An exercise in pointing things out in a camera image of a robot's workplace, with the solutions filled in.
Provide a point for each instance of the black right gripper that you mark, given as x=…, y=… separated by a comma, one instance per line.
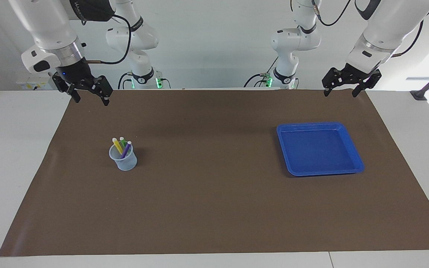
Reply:
x=76, y=74

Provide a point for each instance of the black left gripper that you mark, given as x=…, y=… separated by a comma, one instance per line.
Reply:
x=352, y=73

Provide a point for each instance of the green pen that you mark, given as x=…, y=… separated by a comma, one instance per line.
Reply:
x=123, y=141

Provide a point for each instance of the yellow pen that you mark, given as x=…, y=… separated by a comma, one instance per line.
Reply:
x=117, y=146

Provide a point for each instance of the purple pen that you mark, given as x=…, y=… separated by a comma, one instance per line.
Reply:
x=126, y=149

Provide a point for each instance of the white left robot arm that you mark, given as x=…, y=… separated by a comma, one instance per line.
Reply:
x=389, y=22

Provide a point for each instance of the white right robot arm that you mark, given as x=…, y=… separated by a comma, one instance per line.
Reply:
x=47, y=22

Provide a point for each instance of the blue plastic tray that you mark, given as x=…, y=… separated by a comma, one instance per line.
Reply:
x=322, y=152

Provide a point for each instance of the translucent plastic cup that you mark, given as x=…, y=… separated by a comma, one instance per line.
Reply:
x=127, y=163

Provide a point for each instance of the brown table mat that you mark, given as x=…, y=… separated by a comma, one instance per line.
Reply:
x=214, y=201

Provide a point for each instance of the white wall socket box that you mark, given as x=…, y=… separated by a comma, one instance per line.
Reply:
x=28, y=85

